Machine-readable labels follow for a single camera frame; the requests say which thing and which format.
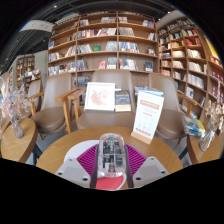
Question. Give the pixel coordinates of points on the white mouse pad red rest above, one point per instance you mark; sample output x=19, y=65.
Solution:
x=75, y=149

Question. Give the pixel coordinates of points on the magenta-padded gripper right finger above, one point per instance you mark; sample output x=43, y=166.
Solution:
x=151, y=168

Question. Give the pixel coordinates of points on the round wooden side table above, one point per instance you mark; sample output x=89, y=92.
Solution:
x=208, y=155
x=18, y=146

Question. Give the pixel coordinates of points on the brown leather wooden armchair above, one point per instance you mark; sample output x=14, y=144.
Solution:
x=55, y=103
x=111, y=77
x=168, y=113

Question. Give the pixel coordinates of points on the wide wooden bookshelf unit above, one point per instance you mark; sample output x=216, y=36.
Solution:
x=103, y=43

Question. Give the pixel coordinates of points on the white framed floral picture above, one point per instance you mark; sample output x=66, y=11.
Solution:
x=100, y=96

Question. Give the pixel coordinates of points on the dark cover book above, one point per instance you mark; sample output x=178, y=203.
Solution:
x=122, y=99

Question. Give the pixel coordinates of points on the glass vase dried pink flowers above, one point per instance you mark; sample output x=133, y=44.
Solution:
x=17, y=128

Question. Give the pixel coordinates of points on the small distant wooden bookshelf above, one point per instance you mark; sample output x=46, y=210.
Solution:
x=25, y=68

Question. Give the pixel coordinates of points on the stack of colourful books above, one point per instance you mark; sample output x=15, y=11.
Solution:
x=193, y=126

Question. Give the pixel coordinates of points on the wooden bookshelf with yellow poster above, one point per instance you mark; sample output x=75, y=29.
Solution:
x=188, y=63

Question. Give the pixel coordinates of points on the white orange table sign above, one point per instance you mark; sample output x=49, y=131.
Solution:
x=148, y=115

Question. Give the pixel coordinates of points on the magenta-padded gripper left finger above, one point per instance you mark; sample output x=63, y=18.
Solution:
x=71, y=168

